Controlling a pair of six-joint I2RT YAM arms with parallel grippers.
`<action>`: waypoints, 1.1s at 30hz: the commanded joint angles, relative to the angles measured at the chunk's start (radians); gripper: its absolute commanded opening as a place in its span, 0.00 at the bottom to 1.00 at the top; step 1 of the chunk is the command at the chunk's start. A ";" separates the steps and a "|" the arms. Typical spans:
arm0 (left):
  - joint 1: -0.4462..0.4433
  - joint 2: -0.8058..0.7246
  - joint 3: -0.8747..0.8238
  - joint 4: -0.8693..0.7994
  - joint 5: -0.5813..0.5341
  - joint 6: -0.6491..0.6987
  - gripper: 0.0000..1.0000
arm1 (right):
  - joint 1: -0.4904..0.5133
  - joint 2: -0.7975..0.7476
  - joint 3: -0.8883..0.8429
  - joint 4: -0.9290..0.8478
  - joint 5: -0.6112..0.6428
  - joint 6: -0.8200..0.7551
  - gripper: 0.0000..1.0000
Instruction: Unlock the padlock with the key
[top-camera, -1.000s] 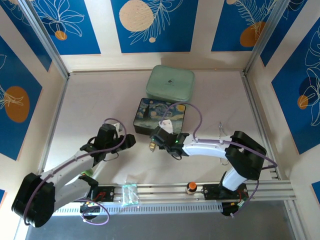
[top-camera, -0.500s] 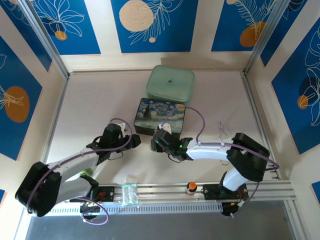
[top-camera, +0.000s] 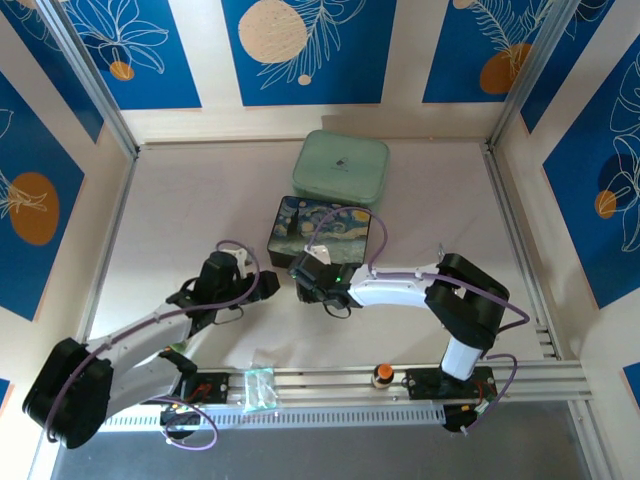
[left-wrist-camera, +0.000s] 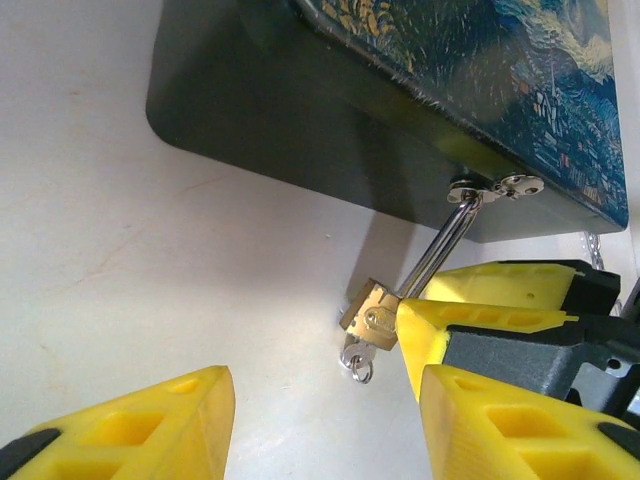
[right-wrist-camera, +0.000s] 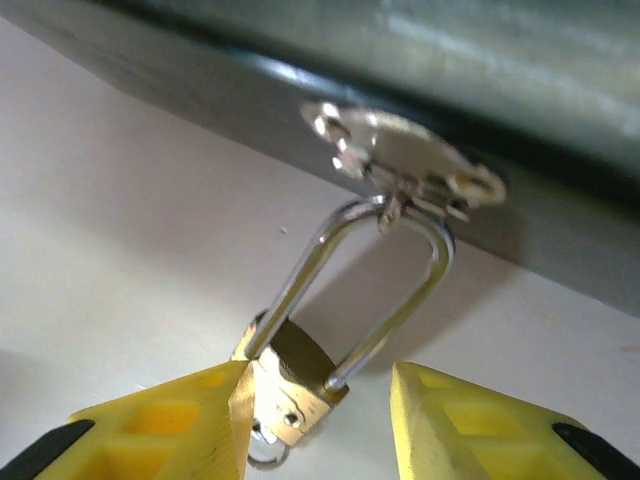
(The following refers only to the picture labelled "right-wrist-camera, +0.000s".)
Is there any starry night painted box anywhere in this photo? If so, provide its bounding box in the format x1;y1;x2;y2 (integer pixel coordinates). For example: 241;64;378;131
0;0;640;319

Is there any small silver key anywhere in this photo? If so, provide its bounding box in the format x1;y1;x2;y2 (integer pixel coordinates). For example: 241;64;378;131
247;419;291;471

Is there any brass padlock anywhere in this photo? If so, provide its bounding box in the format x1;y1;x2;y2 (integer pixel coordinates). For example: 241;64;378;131
229;197;457;447

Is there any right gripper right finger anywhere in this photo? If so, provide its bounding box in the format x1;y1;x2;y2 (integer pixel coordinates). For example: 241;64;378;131
389;360;640;480

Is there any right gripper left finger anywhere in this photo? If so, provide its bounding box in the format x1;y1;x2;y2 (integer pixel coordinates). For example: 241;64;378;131
0;359;257;480

